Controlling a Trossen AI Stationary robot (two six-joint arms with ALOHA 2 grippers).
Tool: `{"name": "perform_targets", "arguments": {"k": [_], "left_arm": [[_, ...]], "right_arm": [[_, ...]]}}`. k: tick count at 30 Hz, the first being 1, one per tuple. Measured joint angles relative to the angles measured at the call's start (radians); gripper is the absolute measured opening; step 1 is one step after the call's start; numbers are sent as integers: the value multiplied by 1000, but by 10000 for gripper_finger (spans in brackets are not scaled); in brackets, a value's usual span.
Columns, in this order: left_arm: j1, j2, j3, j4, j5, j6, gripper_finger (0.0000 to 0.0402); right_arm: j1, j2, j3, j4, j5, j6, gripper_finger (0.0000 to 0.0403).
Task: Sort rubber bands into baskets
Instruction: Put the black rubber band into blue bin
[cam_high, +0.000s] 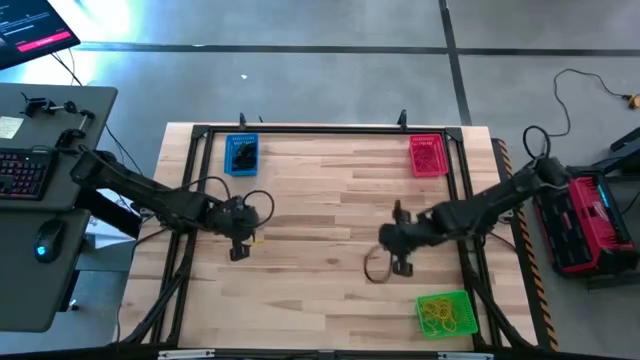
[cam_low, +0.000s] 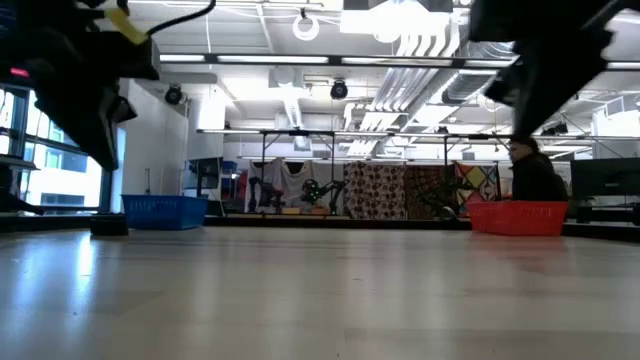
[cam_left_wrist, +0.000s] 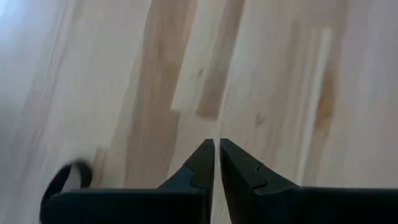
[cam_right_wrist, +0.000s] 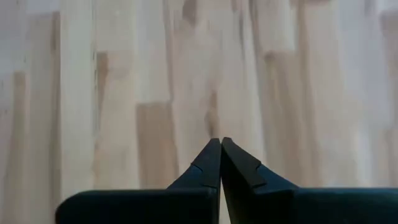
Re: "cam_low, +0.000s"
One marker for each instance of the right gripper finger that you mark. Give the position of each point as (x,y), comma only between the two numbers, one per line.
(550,90)

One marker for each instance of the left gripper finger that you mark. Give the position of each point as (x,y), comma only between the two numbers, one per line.
(85,130)

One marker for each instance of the green background robot arm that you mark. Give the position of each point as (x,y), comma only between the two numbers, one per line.
(317,191)

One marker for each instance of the large window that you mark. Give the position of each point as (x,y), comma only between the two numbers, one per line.
(65,180)

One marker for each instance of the yellow tape tag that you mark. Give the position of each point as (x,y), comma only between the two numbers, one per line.
(125,25)

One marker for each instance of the person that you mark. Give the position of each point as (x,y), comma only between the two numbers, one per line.
(535,175)

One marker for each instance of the black ceiling spotlight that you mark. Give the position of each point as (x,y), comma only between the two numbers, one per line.
(173,95)
(339,90)

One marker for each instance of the black background monitor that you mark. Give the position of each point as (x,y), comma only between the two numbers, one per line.
(605,177)

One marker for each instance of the blue plastic basket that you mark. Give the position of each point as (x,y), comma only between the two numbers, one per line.
(165,212)

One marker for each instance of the colourful geometric patterned cloth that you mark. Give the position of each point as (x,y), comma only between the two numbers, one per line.
(477,180)

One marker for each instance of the dark screen on stand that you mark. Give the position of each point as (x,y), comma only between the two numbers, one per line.
(205,172)

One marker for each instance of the red plastic basket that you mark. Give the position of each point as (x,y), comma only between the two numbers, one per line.
(517,218)

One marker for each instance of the black pipe rack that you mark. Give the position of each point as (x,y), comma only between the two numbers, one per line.
(400,135)

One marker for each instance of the dark orange patterned cloth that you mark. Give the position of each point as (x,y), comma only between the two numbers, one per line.
(425,190)

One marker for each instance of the white hanging cloth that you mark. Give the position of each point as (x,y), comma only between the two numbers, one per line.
(280,177)

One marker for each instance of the brown white patterned cloth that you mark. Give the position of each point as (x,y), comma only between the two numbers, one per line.
(375,190)

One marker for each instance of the overhead light bar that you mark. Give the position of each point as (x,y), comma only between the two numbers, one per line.
(335,61)

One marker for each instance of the silver ceiling air duct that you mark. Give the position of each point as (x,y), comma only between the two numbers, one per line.
(472,75)

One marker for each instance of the black metal table frame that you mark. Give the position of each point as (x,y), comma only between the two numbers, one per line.
(325,222)

